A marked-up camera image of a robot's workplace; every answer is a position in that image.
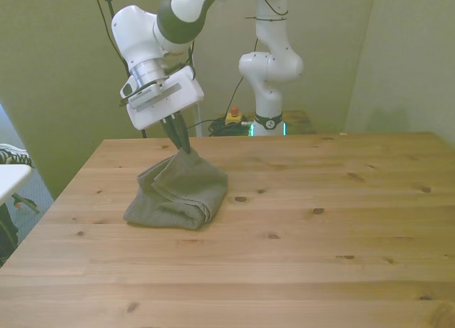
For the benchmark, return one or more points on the white side table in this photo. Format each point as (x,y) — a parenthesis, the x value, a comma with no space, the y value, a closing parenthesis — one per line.
(10,180)

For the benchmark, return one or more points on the black tripod stand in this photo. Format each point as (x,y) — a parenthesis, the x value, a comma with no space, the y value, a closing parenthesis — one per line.
(107,0)

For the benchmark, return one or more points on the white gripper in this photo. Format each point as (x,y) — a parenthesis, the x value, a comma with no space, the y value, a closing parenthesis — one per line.
(177,95)

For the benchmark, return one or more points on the black bag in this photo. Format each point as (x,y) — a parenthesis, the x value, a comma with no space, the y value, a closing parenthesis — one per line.
(7,232)

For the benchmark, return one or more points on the yellow emergency stop button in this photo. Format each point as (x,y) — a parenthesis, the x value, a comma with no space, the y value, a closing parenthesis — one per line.
(233,117)

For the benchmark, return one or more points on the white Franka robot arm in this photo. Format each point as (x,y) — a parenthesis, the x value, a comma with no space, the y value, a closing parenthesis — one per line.
(273,64)

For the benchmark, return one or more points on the grey towel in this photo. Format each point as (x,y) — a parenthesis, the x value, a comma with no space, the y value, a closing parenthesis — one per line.
(181,193)

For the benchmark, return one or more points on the black and white patterned cloth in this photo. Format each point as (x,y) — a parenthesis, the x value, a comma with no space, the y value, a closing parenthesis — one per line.
(14,157)

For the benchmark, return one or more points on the dark stand leg, orange clip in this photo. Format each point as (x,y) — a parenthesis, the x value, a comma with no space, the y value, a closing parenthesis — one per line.
(26,202)

